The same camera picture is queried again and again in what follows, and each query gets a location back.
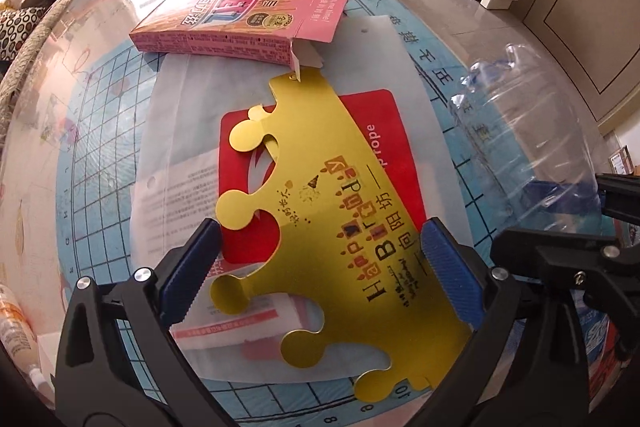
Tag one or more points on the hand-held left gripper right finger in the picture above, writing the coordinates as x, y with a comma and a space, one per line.
452, 279

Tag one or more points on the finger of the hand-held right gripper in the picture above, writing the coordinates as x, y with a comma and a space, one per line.
620, 202
550, 257

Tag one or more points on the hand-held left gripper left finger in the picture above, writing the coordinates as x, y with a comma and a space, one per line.
189, 279

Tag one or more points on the gold paper crown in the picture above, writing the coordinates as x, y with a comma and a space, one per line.
350, 282

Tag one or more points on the clear plastic bottle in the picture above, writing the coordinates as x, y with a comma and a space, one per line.
525, 132

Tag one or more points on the pink white paper slip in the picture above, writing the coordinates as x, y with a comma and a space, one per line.
235, 329

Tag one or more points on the blue white packet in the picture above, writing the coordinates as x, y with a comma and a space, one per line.
607, 347

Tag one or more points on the white box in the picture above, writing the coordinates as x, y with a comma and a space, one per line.
47, 357

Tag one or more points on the blue grid mat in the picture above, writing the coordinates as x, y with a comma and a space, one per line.
110, 117

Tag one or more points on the white orange plastic bottle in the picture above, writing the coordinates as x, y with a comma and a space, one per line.
12, 332

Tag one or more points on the white plastic bag red label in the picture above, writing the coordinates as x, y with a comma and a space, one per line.
400, 57

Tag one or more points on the pink snack box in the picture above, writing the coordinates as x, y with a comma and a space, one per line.
225, 17

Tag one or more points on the dotted cushion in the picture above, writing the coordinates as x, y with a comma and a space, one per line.
20, 32

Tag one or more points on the small picture frame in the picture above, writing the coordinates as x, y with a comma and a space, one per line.
620, 160

